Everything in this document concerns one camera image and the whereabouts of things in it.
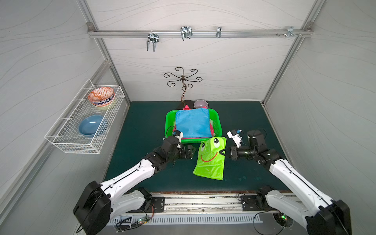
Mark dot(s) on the blue raincoat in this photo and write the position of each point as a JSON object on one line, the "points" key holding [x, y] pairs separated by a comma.
{"points": [[194, 123]]}

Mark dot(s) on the orange patterned bowl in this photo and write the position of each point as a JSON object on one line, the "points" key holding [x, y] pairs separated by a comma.
{"points": [[101, 96]]}

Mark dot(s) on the white wire wall basket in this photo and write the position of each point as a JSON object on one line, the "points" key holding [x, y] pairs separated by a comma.
{"points": [[64, 134]]}

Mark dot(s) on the aluminium top rail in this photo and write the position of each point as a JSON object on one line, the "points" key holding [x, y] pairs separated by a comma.
{"points": [[197, 33]]}

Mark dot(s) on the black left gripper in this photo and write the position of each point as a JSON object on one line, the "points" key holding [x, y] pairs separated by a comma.
{"points": [[189, 151]]}

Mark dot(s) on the green plastic basket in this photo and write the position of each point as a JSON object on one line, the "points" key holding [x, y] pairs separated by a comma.
{"points": [[196, 124]]}

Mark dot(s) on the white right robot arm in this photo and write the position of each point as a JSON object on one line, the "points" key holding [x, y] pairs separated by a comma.
{"points": [[317, 212]]}

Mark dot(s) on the metal clip hook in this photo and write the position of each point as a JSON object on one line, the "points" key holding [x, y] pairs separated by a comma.
{"points": [[186, 32]]}

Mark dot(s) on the metal bracket hook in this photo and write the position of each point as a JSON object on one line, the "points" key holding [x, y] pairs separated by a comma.
{"points": [[290, 34]]}

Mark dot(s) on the blue ceramic bowl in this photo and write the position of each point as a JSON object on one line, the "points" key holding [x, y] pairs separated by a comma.
{"points": [[92, 126]]}

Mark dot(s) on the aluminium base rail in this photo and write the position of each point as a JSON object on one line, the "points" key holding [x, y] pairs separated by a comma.
{"points": [[199, 202]]}

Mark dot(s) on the pink bunny raincoat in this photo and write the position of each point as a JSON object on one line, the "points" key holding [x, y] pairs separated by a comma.
{"points": [[213, 129]]}

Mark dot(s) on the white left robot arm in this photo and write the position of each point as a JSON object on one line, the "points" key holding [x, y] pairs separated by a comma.
{"points": [[147, 167]]}

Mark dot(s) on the dark metal hook stand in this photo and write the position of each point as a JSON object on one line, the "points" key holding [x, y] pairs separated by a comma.
{"points": [[186, 80]]}

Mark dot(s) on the green frog raincoat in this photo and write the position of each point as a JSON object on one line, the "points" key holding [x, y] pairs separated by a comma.
{"points": [[210, 162]]}

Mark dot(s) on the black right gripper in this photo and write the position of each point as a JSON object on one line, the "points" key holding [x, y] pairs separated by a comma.
{"points": [[232, 152]]}

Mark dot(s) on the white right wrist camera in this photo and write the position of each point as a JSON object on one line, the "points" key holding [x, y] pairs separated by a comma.
{"points": [[235, 136]]}

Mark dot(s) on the small metal hook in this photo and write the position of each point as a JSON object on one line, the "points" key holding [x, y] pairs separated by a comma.
{"points": [[218, 32]]}

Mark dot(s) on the lilac ceramic bowl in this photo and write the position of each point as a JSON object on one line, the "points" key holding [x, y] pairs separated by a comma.
{"points": [[200, 104]]}

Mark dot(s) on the metal double hook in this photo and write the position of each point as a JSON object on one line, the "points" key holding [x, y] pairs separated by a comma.
{"points": [[152, 39]]}

